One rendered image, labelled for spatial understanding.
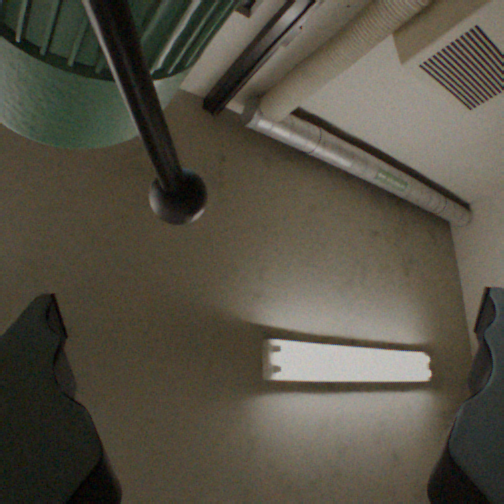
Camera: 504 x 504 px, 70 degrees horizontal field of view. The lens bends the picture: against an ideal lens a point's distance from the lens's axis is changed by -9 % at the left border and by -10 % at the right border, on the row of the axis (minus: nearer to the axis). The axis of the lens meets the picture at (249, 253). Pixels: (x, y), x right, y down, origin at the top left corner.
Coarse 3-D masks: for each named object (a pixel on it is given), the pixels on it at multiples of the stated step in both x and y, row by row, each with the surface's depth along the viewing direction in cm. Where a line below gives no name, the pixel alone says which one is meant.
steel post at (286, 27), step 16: (288, 0) 146; (304, 0) 141; (320, 0) 138; (288, 16) 148; (304, 16) 146; (272, 32) 156; (288, 32) 153; (256, 48) 164; (272, 48) 162; (240, 64) 173; (256, 64) 171; (224, 80) 184; (240, 80) 182; (208, 96) 197; (224, 96) 193
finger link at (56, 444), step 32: (32, 320) 10; (0, 352) 9; (32, 352) 9; (64, 352) 9; (0, 384) 8; (32, 384) 8; (64, 384) 9; (0, 416) 7; (32, 416) 7; (64, 416) 7; (0, 448) 6; (32, 448) 6; (64, 448) 6; (96, 448) 6; (0, 480) 6; (32, 480) 6; (64, 480) 6; (96, 480) 6
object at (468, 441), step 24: (480, 312) 11; (480, 336) 10; (480, 360) 9; (480, 384) 8; (480, 408) 7; (456, 432) 6; (480, 432) 6; (456, 456) 6; (480, 456) 6; (432, 480) 7; (456, 480) 6; (480, 480) 6
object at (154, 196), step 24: (96, 0) 10; (120, 0) 11; (96, 24) 11; (120, 24) 12; (120, 48) 12; (120, 72) 13; (144, 72) 14; (144, 96) 15; (144, 120) 16; (144, 144) 18; (168, 144) 18; (168, 168) 20; (168, 192) 22; (192, 192) 22; (168, 216) 22; (192, 216) 23
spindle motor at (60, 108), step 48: (0, 0) 17; (48, 0) 17; (144, 0) 17; (192, 0) 18; (240, 0) 21; (0, 48) 19; (48, 48) 19; (96, 48) 19; (144, 48) 21; (192, 48) 23; (0, 96) 22; (48, 96) 22; (96, 96) 23; (48, 144) 27; (96, 144) 28
